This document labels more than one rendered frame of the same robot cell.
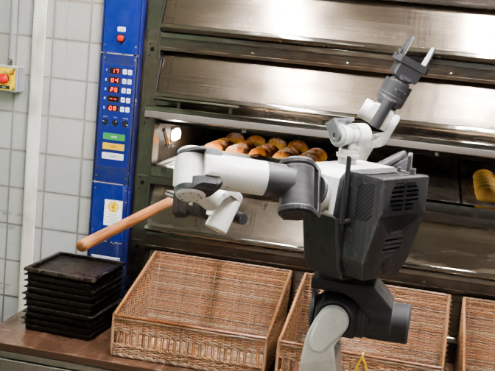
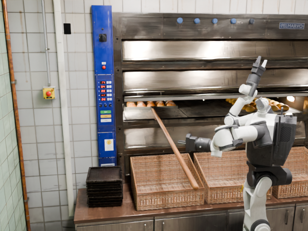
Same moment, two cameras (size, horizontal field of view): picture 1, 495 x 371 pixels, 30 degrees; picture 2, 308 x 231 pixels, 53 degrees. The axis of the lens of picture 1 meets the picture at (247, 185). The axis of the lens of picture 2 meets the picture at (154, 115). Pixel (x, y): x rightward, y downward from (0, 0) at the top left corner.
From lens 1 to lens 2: 1.45 m
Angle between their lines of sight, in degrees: 21
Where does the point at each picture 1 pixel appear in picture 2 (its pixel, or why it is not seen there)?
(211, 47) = (145, 66)
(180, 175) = (224, 141)
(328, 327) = (265, 186)
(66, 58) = (76, 79)
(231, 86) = (155, 82)
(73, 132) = (84, 112)
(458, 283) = not seen: hidden behind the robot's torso
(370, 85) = (211, 74)
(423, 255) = not seen: hidden behind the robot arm
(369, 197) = (288, 132)
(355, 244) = (281, 152)
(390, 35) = (219, 53)
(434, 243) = not seen: hidden behind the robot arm
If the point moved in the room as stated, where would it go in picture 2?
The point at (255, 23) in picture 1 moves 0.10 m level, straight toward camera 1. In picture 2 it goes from (163, 53) to (168, 54)
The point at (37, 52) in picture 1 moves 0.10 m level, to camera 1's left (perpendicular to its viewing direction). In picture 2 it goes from (62, 78) to (49, 79)
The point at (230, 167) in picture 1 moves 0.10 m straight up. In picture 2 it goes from (245, 133) to (246, 114)
